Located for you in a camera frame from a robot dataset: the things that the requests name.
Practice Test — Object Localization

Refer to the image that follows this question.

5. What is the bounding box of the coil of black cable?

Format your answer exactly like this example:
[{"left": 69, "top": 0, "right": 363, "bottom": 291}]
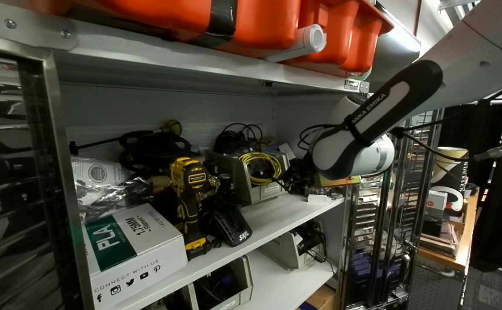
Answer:
[{"left": 69, "top": 120, "right": 192, "bottom": 173}]

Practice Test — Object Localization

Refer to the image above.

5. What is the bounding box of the wooden desk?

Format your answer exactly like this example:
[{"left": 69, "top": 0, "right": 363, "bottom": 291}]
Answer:
[{"left": 410, "top": 194, "right": 479, "bottom": 310}]

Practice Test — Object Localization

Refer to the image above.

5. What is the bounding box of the chrome wire rack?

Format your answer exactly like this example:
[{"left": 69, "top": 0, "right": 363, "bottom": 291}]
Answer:
[{"left": 339, "top": 110, "right": 443, "bottom": 310}]

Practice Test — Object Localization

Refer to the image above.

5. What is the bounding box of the yellow and black drill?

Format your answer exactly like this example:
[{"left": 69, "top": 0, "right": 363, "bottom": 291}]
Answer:
[{"left": 169, "top": 157, "right": 220, "bottom": 260}]

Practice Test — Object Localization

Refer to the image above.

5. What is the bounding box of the silver foil bag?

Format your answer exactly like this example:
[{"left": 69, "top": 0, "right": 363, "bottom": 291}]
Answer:
[{"left": 75, "top": 177, "right": 152, "bottom": 222}]

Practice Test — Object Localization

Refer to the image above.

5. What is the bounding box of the white rolled tube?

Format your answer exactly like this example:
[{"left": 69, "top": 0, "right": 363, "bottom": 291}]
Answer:
[{"left": 265, "top": 24, "right": 326, "bottom": 63}]

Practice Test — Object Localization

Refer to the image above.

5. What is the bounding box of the black curtain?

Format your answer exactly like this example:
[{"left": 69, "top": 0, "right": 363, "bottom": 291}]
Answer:
[{"left": 438, "top": 99, "right": 502, "bottom": 273}]

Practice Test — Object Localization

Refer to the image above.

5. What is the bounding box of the white and black rolled banner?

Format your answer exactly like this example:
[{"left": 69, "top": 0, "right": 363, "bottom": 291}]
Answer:
[{"left": 431, "top": 147, "right": 469, "bottom": 211}]

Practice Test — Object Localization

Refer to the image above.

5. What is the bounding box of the yellow cable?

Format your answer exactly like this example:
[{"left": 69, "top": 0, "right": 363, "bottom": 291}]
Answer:
[{"left": 239, "top": 152, "right": 283, "bottom": 186}]

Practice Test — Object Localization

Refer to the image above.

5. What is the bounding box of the cardboard box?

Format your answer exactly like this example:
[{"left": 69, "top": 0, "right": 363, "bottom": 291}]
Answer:
[{"left": 300, "top": 285, "right": 336, "bottom": 310}]

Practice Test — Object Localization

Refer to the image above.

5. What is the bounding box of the black battery charger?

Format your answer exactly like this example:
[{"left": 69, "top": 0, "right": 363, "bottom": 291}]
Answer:
[{"left": 211, "top": 202, "right": 253, "bottom": 247}]

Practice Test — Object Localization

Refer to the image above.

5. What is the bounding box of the white and green box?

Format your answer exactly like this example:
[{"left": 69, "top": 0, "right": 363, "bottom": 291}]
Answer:
[{"left": 82, "top": 203, "right": 188, "bottom": 310}]

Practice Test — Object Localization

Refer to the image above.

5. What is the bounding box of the grey storage bin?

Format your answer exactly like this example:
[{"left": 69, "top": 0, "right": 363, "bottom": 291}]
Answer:
[
  {"left": 259, "top": 224, "right": 325, "bottom": 270},
  {"left": 181, "top": 256, "right": 253, "bottom": 310},
  {"left": 206, "top": 150, "right": 290, "bottom": 205}
]

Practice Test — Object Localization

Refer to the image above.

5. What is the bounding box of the white metal shelf unit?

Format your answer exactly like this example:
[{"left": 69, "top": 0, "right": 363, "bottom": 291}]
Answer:
[{"left": 0, "top": 0, "right": 370, "bottom": 310}]

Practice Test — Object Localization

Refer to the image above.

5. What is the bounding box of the steel framed glass door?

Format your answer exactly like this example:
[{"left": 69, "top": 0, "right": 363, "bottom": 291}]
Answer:
[{"left": 0, "top": 32, "right": 93, "bottom": 310}]

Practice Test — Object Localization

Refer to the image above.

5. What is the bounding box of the white paper bag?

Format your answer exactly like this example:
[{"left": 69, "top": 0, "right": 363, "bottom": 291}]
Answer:
[{"left": 71, "top": 156, "right": 133, "bottom": 203}]

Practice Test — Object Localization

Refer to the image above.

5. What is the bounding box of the flat yellow green box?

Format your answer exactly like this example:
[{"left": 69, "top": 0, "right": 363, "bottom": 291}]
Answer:
[{"left": 315, "top": 174, "right": 361, "bottom": 188}]

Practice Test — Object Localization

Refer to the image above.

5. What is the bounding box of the small orange plastic bin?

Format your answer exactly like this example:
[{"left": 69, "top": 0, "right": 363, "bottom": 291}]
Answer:
[{"left": 283, "top": 0, "right": 394, "bottom": 78}]

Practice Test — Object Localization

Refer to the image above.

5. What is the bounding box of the stack of books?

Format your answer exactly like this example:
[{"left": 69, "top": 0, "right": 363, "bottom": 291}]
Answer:
[{"left": 419, "top": 222, "right": 460, "bottom": 259}]

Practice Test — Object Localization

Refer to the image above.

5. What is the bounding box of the large orange plastic bin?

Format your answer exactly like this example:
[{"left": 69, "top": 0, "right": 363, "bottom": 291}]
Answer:
[{"left": 68, "top": 0, "right": 302, "bottom": 59}]

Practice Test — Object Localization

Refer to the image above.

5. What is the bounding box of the bundle of black cables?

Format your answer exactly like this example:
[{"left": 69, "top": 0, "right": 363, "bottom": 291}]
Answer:
[{"left": 213, "top": 123, "right": 263, "bottom": 156}]

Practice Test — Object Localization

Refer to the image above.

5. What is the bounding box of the small white box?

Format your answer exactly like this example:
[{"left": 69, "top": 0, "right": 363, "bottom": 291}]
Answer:
[{"left": 426, "top": 191, "right": 448, "bottom": 211}]

